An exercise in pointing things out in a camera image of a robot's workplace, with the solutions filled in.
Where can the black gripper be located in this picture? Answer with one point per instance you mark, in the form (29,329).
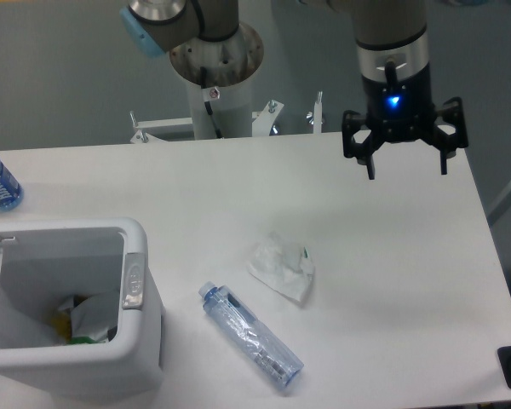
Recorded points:
(396,108)

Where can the crushed clear plastic bottle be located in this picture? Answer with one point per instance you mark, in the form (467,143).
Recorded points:
(241,326)

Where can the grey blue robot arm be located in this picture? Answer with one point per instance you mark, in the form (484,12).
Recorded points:
(391,40)

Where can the white pedestal base frame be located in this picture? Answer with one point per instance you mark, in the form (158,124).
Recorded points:
(218,125)

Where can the white plastic trash can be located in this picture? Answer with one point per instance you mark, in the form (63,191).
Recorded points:
(44,262)

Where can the trash inside trash can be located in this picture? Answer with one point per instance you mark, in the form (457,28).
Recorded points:
(86,319)

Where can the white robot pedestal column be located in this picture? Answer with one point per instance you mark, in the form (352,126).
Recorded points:
(219,75)

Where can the white plastic wrapper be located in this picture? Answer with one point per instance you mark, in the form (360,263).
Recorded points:
(284,266)

